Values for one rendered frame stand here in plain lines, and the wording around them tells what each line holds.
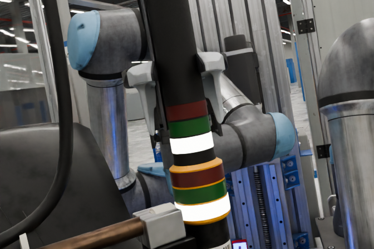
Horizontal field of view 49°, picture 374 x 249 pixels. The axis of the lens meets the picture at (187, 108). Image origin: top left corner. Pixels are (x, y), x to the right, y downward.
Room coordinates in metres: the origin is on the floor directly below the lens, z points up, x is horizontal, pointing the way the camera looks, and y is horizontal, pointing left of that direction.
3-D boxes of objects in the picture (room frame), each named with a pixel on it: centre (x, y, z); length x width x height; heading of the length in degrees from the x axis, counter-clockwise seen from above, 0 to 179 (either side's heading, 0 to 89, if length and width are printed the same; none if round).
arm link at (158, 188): (1.10, 0.11, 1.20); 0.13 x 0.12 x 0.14; 115
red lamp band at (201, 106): (0.33, 0.00, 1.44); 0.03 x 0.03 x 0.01
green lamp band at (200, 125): (0.33, 0.00, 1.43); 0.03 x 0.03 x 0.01
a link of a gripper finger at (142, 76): (0.35, 0.03, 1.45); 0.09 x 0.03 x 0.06; 173
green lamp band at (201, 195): (0.33, 0.00, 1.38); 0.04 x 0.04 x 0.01
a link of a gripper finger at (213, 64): (0.35, -0.02, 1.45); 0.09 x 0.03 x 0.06; 11
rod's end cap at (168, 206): (0.31, 0.03, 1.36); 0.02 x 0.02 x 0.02; 27
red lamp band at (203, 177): (0.33, 0.00, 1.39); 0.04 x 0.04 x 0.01
